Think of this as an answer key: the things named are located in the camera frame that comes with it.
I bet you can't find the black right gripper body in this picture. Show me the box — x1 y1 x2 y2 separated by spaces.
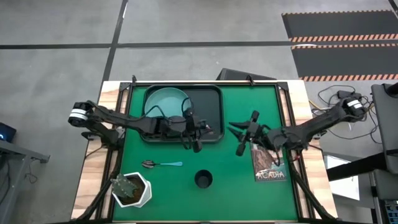
236 110 271 156

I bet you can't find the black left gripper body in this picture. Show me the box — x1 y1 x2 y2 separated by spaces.
161 107 206 154

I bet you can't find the teal round plate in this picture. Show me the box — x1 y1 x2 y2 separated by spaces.
144 86 192 119

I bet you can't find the spoon with blue handle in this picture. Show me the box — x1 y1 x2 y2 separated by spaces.
141 159 183 169

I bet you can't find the black cup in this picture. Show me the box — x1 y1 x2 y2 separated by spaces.
194 169 214 189

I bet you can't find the black plastic tray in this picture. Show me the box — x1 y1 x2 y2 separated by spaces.
140 84 225 144

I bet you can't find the Acadia picture book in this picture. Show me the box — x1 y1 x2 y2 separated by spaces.
250 141 287 183

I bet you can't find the black box behind table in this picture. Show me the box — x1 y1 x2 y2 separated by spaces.
216 68 277 81

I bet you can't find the green table mat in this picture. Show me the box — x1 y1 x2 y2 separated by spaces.
112 84 299 222

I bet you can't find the white hexagonal plant pot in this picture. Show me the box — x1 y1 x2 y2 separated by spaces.
111 171 153 208

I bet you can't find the green cactus plant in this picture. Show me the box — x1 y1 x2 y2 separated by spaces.
111 174 140 199

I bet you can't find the white board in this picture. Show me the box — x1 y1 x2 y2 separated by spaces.
323 154 361 202

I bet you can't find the black power adapter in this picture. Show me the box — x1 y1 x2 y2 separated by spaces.
337 90 363 101

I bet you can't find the black diagonal beam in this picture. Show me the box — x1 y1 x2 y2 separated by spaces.
326 152 388 182

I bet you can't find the black mat with hazard stripes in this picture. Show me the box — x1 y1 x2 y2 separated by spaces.
281 11 398 43
290 43 398 82

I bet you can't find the grey side table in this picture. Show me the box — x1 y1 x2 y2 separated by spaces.
0 139 50 224

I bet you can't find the black device with blue light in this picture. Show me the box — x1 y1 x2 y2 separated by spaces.
0 122 17 143

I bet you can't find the black aluminium table frame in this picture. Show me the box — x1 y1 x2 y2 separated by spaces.
74 74 336 223

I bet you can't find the tangle of black cables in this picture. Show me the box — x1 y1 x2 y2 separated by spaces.
309 85 383 144

